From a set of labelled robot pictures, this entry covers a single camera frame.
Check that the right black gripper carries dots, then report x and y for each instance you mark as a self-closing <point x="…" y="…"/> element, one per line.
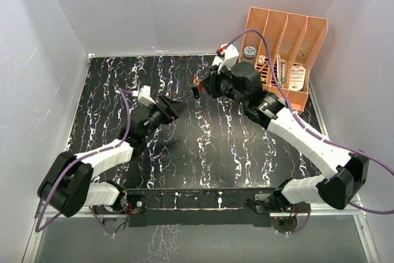
<point x="211" y="82"/>

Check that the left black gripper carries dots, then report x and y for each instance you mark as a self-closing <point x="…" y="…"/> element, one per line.
<point x="172" y="110"/>

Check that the orange keyring carabiner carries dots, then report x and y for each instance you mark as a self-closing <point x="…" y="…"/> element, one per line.
<point x="196" y="82"/>

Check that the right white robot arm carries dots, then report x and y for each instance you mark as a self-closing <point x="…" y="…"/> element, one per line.
<point x="342" y="173"/>

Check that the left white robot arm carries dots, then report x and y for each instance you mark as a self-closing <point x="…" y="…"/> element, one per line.
<point x="69" y="185"/>

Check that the grey round tape tin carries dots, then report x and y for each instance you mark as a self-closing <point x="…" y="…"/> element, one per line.
<point x="249" y="54"/>

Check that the orange file organizer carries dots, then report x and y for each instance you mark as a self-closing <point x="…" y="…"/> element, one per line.
<point x="296" y="38"/>

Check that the white labelled package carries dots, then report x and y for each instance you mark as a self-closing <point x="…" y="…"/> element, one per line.
<point x="297" y="76"/>

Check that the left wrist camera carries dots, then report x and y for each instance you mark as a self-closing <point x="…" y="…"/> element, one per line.
<point x="143" y="96"/>

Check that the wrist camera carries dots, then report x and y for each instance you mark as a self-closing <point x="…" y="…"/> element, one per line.
<point x="143" y="96"/>
<point x="226" y="58"/>

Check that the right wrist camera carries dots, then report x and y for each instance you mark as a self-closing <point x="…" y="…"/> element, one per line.
<point x="226" y="58"/>

